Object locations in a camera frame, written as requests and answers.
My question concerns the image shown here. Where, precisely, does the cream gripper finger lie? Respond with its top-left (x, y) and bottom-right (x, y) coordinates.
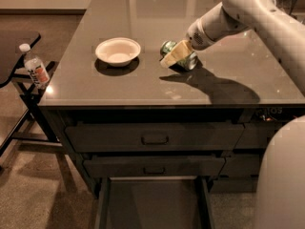
top-left (159, 39), bottom-right (194, 69)

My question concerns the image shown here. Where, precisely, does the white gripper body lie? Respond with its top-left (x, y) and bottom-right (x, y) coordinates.
top-left (186, 19), bottom-right (214, 51)

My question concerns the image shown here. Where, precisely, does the green soda can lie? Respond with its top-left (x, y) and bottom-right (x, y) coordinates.
top-left (159, 40), bottom-right (199, 72)

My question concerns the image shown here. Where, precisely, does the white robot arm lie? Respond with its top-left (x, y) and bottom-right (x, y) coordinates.
top-left (161, 0), bottom-right (305, 229)

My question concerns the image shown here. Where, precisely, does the top right dark drawer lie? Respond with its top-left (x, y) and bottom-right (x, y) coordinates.
top-left (235, 122), bottom-right (282, 149)

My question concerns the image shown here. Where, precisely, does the dark drawer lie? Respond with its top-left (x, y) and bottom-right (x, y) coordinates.
top-left (210, 177), bottom-right (257, 194)
top-left (220, 155), bottom-right (260, 177)
top-left (84, 156), bottom-right (225, 177)
top-left (235, 122), bottom-right (282, 149)
top-left (65, 122), bottom-right (244, 153)

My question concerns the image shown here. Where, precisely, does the middle right dark drawer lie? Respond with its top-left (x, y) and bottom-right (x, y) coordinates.
top-left (220, 155), bottom-right (260, 177)

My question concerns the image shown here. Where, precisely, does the top left dark drawer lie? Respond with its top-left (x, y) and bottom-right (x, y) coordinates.
top-left (65, 122), bottom-right (244, 153)

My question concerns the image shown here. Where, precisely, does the middle left dark drawer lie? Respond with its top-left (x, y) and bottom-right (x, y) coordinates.
top-left (84, 156), bottom-right (225, 177)

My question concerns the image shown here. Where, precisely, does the bottom right dark drawer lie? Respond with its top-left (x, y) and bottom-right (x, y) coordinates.
top-left (210, 177), bottom-right (257, 194)

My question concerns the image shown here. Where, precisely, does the open bottom left drawer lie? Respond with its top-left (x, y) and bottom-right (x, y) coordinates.
top-left (94, 177), bottom-right (215, 229)

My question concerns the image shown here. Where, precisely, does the white paper bowl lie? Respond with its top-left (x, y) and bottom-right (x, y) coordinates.
top-left (95, 37), bottom-right (141, 67)

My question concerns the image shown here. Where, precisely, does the clear plastic water bottle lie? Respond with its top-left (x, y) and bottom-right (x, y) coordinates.
top-left (19, 43), bottom-right (50, 89)

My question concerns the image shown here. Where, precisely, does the dark side table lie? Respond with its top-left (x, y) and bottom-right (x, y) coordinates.
top-left (0, 31), bottom-right (58, 155)

